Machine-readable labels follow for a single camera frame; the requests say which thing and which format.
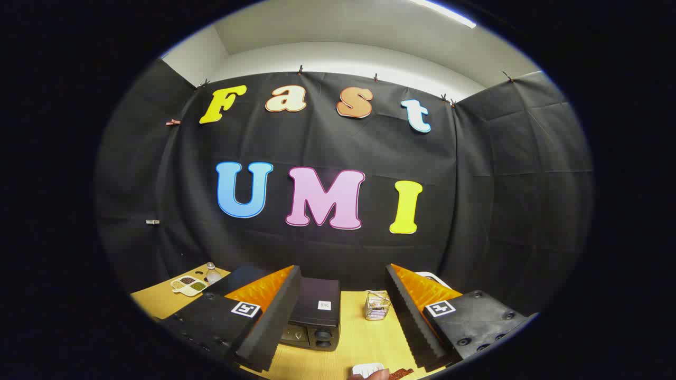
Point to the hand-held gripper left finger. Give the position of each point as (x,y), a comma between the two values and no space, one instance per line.
(274,322)

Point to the divided cream condiment dish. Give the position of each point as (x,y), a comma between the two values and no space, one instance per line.
(188,285)

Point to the black toaster oven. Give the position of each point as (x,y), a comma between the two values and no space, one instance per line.
(317,295)

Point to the clear glass shaker bottle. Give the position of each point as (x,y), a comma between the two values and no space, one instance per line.
(213,274)

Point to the reddish brown bacon strip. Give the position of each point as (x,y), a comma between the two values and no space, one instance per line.
(401,373)

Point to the white bread toaster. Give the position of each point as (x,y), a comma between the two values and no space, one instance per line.
(430,275)

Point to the small white dish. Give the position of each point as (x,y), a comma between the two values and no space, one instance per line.
(364,368)

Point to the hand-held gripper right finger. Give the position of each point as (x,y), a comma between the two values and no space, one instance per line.
(412,322)

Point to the black backdrop cloth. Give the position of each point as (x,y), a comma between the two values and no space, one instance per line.
(475,211)

